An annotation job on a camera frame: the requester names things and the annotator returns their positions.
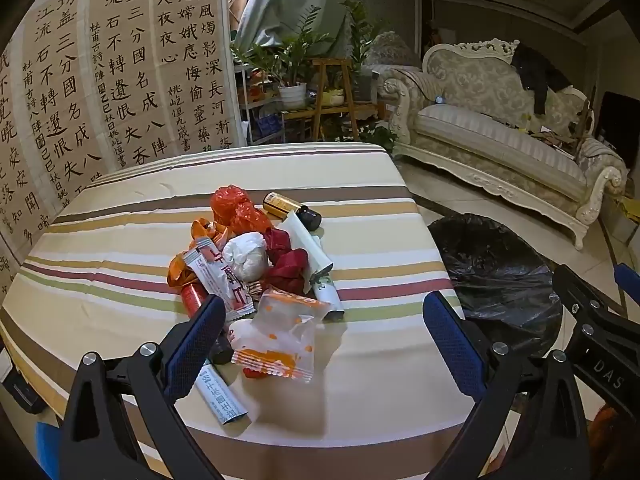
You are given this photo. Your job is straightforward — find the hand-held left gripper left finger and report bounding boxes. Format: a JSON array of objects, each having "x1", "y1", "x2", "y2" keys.
[{"x1": 59, "y1": 295, "x2": 228, "y2": 480}]

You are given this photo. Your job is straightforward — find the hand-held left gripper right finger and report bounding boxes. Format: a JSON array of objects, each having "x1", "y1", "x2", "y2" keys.
[{"x1": 422, "y1": 290, "x2": 593, "y2": 480}]

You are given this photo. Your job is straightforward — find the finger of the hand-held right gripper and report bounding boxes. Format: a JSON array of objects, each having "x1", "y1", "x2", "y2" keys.
[
  {"x1": 614, "y1": 262, "x2": 640, "y2": 311},
  {"x1": 552, "y1": 264, "x2": 640, "y2": 361}
]

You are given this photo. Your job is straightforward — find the white orange snack wrapper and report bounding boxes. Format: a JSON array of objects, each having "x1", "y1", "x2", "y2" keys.
[{"x1": 227, "y1": 287, "x2": 333, "y2": 383}]

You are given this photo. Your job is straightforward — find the black trash bag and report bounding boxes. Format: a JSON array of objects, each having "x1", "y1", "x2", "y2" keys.
[{"x1": 427, "y1": 213, "x2": 563, "y2": 346}]

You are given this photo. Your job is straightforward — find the red plastic bag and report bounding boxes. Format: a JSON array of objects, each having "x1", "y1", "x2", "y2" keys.
[{"x1": 210, "y1": 186, "x2": 273, "y2": 233}]

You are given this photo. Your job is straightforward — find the yellow bottle with black cap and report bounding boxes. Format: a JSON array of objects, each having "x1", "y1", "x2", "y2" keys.
[{"x1": 263, "y1": 191, "x2": 322, "y2": 231}]

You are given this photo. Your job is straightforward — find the small black object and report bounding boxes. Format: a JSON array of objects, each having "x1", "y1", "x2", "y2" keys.
[{"x1": 212, "y1": 337, "x2": 236, "y2": 366}]

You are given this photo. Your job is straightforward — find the small red can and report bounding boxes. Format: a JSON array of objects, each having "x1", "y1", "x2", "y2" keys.
[{"x1": 181, "y1": 284, "x2": 207, "y2": 317}]

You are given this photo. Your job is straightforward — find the white sachet with blue print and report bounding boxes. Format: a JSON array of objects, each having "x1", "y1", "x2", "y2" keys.
[{"x1": 192, "y1": 360, "x2": 251, "y2": 427}]

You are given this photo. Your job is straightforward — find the white sachet with red print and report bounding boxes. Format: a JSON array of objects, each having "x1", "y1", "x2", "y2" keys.
[{"x1": 182, "y1": 242, "x2": 256, "y2": 322}]

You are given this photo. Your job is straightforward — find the white crumpled paper ball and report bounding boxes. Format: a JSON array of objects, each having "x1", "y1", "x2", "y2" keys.
[{"x1": 221, "y1": 232, "x2": 269, "y2": 281}]

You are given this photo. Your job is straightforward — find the striped tablecloth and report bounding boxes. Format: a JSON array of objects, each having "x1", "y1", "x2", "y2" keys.
[{"x1": 0, "y1": 142, "x2": 481, "y2": 480}]

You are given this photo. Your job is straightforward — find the orange crumpled wrapper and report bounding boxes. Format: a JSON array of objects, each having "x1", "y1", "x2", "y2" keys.
[{"x1": 167, "y1": 217, "x2": 228, "y2": 288}]

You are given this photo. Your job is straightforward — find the dark red crumpled wrapper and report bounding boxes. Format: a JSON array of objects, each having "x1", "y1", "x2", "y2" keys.
[{"x1": 262, "y1": 227, "x2": 313, "y2": 295}]

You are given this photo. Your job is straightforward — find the white squeeze tube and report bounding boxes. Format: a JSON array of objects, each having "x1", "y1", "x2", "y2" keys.
[{"x1": 282, "y1": 210, "x2": 346, "y2": 322}]

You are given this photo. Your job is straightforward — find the black box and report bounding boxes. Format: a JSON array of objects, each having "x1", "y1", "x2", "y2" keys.
[{"x1": 0, "y1": 355, "x2": 46, "y2": 413}]

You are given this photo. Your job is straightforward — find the blue plastic object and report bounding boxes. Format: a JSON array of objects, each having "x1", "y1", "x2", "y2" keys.
[{"x1": 37, "y1": 422, "x2": 68, "y2": 480}]

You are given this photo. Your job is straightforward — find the cream ornate sofa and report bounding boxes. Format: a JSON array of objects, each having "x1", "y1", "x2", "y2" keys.
[{"x1": 385, "y1": 37, "x2": 628, "y2": 251}]

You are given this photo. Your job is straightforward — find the small leafy floor plant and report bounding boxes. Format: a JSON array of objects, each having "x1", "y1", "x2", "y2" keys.
[{"x1": 360, "y1": 127, "x2": 398, "y2": 153}]

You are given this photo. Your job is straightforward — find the black garment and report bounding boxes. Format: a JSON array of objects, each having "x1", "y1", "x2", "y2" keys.
[{"x1": 511, "y1": 42, "x2": 571, "y2": 116}]

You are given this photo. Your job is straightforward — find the calligraphy paper sheet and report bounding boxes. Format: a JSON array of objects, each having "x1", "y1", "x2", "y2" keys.
[
  {"x1": 22, "y1": 0, "x2": 108, "y2": 198},
  {"x1": 152, "y1": 0, "x2": 246, "y2": 153},
  {"x1": 90, "y1": 0, "x2": 166, "y2": 167},
  {"x1": 0, "y1": 37, "x2": 56, "y2": 291}
]

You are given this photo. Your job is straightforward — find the white flower pot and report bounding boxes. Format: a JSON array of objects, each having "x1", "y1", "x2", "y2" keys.
[{"x1": 277, "y1": 82, "x2": 307, "y2": 110}]

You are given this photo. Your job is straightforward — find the dark flower pot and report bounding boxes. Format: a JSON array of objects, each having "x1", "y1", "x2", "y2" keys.
[{"x1": 350, "y1": 72, "x2": 373, "y2": 103}]

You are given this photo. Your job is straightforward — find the patterned armchair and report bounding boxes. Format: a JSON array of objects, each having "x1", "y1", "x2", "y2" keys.
[{"x1": 365, "y1": 31, "x2": 423, "y2": 111}]

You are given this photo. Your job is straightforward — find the wooden plant stand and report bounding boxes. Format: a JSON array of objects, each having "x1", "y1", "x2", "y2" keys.
[{"x1": 282, "y1": 58, "x2": 378, "y2": 143}]

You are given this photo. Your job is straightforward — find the large green potted plant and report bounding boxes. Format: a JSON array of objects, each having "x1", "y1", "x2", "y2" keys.
[{"x1": 232, "y1": 7, "x2": 333, "y2": 91}]

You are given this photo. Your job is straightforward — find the tall green plant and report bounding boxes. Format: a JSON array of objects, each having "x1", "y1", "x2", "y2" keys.
[{"x1": 340, "y1": 0, "x2": 386, "y2": 76}]

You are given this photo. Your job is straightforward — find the grey green curtain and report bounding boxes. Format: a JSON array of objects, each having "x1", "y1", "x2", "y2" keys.
[{"x1": 235, "y1": 0, "x2": 361, "y2": 56}]

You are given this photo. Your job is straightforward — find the metal wire shelf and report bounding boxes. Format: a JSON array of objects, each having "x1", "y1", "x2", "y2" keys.
[{"x1": 235, "y1": 62, "x2": 286, "y2": 146}]

